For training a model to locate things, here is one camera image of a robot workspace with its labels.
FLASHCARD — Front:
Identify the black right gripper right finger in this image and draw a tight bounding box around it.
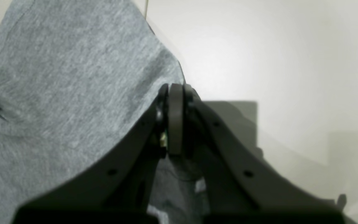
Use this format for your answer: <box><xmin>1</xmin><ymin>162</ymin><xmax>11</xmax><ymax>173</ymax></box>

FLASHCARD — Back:
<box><xmin>183</xmin><ymin>85</ymin><xmax>353</xmax><ymax>224</ymax></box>

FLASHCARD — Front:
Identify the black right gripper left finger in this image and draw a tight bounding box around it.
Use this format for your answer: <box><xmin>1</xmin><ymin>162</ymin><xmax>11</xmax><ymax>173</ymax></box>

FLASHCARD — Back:
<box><xmin>13</xmin><ymin>84</ymin><xmax>184</xmax><ymax>224</ymax></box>

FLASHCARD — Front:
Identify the grey T-shirt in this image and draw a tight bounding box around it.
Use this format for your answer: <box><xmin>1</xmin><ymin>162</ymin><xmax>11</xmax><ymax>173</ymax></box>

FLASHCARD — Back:
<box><xmin>0</xmin><ymin>0</ymin><xmax>210</xmax><ymax>224</ymax></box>

